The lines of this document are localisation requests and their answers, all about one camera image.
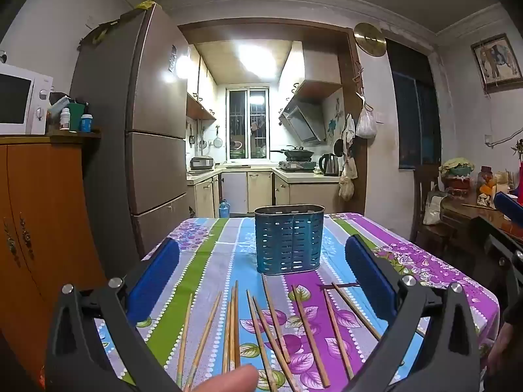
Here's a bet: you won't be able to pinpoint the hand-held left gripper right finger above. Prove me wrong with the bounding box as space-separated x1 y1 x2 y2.
344 235 489 392

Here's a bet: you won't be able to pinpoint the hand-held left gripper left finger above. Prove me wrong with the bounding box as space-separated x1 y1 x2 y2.
44 237 181 392

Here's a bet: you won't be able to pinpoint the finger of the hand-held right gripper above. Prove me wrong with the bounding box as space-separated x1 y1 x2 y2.
470 216 523 271
493 192 523 222

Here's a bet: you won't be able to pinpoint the group of wooden chopsticks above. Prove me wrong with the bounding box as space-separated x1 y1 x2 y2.
176 275 382 392

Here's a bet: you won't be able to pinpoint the blue perforated utensil holder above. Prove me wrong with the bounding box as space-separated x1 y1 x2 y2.
254 205 326 276

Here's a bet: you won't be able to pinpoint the person's right hand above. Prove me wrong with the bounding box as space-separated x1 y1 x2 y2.
488 322 523 378

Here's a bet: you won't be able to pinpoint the person's left hand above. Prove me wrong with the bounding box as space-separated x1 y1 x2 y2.
190 364 259 392

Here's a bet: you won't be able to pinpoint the glass jar with red lid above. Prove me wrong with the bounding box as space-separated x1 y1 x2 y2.
477 166 494 194

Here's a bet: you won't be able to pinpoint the dark wooden sideboard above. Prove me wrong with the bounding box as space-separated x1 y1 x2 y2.
441 194 523 254

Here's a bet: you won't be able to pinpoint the potted artificial flowers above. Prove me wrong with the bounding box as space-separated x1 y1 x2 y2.
439 157 475 190

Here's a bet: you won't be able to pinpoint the floral striped tablecloth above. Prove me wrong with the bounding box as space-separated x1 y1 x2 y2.
96 212 501 392

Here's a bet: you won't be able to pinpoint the hanging beige mesh bag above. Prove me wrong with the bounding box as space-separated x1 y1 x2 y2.
338 157 358 202

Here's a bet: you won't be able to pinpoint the steel electric kettle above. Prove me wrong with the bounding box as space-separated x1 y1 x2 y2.
319 153 341 177

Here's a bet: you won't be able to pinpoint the orange wooden cabinet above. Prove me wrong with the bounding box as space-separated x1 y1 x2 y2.
0 131 108 388

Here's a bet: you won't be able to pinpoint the cream kitchen base cabinets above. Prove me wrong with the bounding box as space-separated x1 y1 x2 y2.
187 165 342 218

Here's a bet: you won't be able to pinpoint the gas stove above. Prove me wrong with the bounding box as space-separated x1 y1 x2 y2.
278 159 317 172

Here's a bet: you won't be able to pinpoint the dark room window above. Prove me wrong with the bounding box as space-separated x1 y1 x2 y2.
386 39 444 170

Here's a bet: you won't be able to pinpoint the black wok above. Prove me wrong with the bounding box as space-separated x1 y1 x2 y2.
270 145 316 161

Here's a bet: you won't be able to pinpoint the framed elephant picture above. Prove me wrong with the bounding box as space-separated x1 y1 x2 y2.
470 33 523 92

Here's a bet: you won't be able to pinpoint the hanging white cloth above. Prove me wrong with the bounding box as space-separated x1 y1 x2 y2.
342 113 357 143

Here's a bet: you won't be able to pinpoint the white plastic bag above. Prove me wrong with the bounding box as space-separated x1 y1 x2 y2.
355 97 378 139

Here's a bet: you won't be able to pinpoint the steel range hood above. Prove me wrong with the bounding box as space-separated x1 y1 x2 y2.
278 90 328 144

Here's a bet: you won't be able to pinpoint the barred kitchen window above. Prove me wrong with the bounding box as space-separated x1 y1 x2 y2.
226 86 271 161

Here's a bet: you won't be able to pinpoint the green container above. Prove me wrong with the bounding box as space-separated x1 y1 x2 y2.
67 101 86 132

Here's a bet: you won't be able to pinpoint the bronze refrigerator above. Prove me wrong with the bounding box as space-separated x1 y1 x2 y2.
69 2 193 258

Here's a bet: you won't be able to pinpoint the light cardboard box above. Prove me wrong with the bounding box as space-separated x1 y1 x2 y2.
47 95 74 131

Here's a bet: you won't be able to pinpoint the cream cabinet above hood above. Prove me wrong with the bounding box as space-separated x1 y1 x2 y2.
279 41 343 99

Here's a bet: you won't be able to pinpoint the white microwave oven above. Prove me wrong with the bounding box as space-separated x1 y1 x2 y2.
0 63 54 135

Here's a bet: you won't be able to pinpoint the kitchen ceiling light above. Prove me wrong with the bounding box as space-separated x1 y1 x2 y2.
235 41 278 78

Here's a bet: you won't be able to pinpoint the white wall cable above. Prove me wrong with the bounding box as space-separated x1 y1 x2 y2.
486 128 523 148

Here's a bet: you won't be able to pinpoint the flower wall decal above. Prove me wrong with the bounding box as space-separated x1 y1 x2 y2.
327 98 344 139

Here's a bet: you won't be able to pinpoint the cream wall cabinets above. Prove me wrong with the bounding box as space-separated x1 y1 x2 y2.
187 45 217 121

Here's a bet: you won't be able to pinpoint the round gold wall plate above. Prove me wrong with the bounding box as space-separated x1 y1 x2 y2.
353 22 387 57

